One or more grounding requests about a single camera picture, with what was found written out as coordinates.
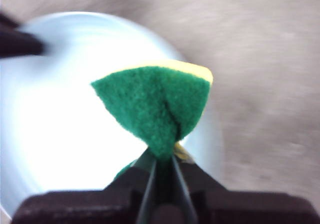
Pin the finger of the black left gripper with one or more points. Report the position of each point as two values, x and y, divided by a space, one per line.
20 43

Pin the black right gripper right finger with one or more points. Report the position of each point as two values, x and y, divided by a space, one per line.
237 206

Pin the light blue round plate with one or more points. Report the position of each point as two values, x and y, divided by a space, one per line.
50 108

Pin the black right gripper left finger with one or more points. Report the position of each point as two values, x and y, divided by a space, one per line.
100 206

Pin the yellow sponge with green pad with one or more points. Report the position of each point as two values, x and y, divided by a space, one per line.
155 103

